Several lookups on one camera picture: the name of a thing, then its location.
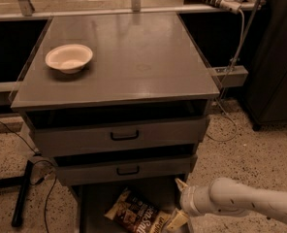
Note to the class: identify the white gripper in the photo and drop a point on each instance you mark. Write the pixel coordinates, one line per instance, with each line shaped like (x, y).
(187, 199)

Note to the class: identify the brown chip bag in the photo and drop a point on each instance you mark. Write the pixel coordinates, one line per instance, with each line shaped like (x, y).
(136, 214)

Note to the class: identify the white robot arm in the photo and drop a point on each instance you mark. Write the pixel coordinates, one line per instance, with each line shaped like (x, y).
(226, 197)

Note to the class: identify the bottom open drawer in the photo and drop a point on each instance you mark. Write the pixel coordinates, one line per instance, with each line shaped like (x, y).
(97, 198)

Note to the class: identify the middle grey drawer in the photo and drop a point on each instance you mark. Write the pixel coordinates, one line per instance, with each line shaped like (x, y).
(126, 170)

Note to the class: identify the grey drawer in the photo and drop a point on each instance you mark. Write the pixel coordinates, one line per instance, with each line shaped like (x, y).
(120, 136)
(126, 170)

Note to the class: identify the grey drawer cabinet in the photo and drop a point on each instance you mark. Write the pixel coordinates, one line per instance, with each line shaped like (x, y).
(144, 67)

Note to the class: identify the top grey drawer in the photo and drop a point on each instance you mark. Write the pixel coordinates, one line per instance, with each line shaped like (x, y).
(120, 136)

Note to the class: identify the dark cabinet on right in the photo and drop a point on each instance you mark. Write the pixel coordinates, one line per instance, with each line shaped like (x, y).
(265, 92)

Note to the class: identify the black floor stand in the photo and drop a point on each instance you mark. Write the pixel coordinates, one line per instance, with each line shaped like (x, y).
(23, 183)

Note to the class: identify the white paper bowl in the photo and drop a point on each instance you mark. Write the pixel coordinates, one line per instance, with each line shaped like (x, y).
(69, 59)

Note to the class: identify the white power strip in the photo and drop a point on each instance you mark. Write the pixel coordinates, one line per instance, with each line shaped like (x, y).
(219, 0)

